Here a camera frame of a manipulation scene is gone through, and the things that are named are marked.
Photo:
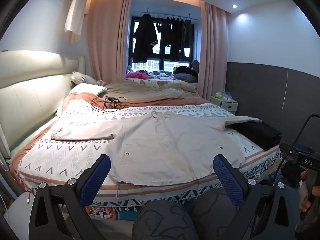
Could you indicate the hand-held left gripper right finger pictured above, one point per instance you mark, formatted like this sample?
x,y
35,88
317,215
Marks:
x,y
227,180

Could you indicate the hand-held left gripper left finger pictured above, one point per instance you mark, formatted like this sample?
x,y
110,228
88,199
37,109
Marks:
x,y
96,177

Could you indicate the black folded clothes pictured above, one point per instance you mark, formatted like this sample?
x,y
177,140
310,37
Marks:
x,y
257,133

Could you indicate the row of dark hanging clothes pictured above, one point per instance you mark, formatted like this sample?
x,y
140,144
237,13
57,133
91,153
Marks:
x,y
175,35

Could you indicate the person's right hand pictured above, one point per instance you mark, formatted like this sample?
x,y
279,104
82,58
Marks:
x,y
303,195

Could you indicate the bed with patterned cover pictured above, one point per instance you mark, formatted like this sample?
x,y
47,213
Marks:
x,y
75,155

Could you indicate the person's right leg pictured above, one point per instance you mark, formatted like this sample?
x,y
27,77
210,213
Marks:
x,y
210,212

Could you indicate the person's leg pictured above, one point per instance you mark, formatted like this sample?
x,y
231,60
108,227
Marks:
x,y
160,220
210,212

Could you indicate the white nightstand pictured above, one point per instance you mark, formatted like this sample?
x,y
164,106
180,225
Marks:
x,y
225,103

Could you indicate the person's left leg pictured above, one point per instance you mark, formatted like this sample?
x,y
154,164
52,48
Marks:
x,y
160,220

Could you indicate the salmon bed cover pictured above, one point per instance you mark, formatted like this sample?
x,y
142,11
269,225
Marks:
x,y
77,97

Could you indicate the green item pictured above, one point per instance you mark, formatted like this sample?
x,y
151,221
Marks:
x,y
218,95

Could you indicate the white pillow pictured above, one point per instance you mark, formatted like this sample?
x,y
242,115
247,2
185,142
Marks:
x,y
85,88

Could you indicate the beige duvet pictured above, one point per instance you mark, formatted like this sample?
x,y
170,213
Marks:
x,y
140,90

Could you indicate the grey plush pillow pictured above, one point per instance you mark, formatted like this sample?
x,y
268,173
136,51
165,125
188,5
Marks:
x,y
80,77

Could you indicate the beige padded headboard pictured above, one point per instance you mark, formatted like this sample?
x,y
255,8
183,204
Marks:
x,y
30,100

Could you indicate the pink cloth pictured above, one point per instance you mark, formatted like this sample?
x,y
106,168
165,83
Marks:
x,y
135,75

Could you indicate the floral bedding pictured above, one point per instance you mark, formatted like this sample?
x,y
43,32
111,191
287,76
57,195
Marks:
x,y
162,75

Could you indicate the window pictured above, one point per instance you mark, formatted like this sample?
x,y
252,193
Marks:
x,y
152,65

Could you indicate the pink curtain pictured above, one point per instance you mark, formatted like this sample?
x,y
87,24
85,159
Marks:
x,y
212,55
105,42

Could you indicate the large dark hanging coat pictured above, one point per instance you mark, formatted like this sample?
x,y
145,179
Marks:
x,y
143,37

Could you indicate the white hanging garment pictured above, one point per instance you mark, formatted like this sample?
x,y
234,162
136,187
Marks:
x,y
76,12

